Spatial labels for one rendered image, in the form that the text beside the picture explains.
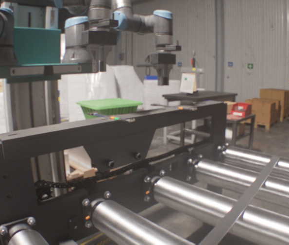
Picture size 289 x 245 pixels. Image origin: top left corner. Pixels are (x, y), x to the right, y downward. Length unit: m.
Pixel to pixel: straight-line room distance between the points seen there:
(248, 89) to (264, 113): 5.17
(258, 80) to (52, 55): 10.43
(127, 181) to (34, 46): 0.89
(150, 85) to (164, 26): 6.57
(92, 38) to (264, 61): 10.63
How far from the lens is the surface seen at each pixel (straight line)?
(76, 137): 0.81
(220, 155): 1.51
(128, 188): 1.02
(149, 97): 7.71
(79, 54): 1.42
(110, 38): 0.97
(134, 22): 1.20
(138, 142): 0.99
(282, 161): 1.38
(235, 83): 11.85
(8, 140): 0.72
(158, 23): 1.18
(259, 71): 11.40
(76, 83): 4.62
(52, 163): 1.63
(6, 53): 1.22
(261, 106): 6.51
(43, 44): 1.48
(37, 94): 1.55
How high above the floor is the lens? 1.34
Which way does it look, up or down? 12 degrees down
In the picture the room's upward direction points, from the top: straight up
